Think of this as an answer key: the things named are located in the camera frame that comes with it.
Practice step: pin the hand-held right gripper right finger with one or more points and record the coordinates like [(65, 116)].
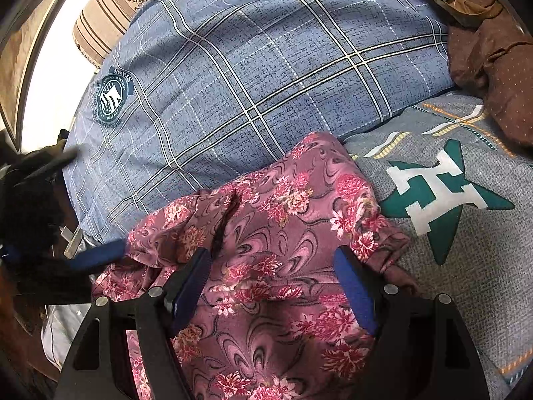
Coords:
[(354, 284)]

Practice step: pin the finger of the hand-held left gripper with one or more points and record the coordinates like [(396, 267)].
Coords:
[(54, 163), (104, 254)]

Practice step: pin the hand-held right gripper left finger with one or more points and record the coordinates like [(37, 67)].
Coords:
[(192, 284)]

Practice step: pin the maroon floral garment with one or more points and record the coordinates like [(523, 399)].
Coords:
[(270, 225)]

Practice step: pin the grey star print bedsheet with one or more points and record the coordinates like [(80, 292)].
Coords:
[(466, 266)]

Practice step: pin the beige striped pillow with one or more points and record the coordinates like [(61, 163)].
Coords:
[(104, 21)]

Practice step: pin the blue plaid quilt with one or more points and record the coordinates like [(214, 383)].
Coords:
[(258, 75)]

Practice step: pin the brown dotted cloth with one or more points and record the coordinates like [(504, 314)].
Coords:
[(495, 62)]

